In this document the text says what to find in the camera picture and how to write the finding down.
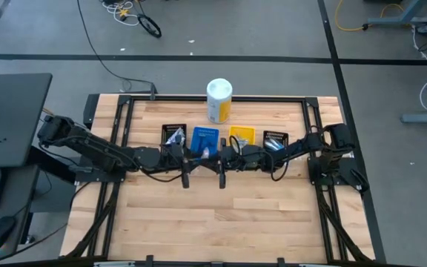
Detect black floor cable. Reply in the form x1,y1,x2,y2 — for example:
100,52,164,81
76,0,156,94

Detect white yellow wipes canister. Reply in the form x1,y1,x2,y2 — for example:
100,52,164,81
206,77,234,125

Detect yellow floor cable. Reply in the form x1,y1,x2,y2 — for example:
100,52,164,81
333,0,406,33

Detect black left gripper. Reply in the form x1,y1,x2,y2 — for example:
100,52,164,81
160,142,208,190

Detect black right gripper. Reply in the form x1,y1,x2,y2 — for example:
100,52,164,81
206,137,265,190

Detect grey desk leg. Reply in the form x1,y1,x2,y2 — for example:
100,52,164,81
366,0,427,26

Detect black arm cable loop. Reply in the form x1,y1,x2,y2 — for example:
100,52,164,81
228,134,242,157
139,168,183,184
270,148,293,182

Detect black coiled cable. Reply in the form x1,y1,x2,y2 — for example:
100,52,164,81
136,13,163,39

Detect blue plastic basket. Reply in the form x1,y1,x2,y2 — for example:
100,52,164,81
190,126,220,157

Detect long silver packaged item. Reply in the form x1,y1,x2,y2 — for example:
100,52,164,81
265,138,285,151

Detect white cable bundle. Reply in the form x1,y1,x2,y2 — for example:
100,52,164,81
101,0,141,27

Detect grey desk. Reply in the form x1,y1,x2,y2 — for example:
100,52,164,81
0,165,41,260

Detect black plastic basket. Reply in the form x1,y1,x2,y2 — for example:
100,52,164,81
160,123,188,148
262,130,290,151

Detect grey desk foot bar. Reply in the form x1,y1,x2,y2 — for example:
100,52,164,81
400,113,427,125

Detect yellow plastic basket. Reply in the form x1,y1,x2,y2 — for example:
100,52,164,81
228,125,256,147

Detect black desk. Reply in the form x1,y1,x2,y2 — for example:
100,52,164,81
0,73,53,168

